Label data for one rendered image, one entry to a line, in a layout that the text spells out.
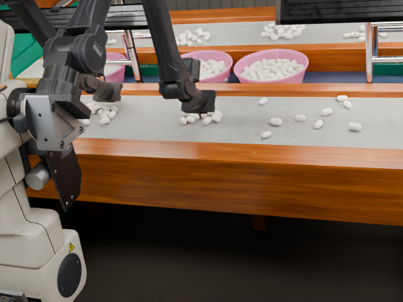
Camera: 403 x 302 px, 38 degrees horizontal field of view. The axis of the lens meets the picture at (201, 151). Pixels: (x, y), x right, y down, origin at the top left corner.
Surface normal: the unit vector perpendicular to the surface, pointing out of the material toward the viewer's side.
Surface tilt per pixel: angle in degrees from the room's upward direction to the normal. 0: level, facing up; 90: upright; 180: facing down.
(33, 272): 82
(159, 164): 90
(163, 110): 0
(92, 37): 86
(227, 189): 90
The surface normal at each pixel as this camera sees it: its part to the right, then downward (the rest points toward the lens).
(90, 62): 0.91, 0.01
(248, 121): -0.15, -0.83
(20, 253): -0.33, 0.43
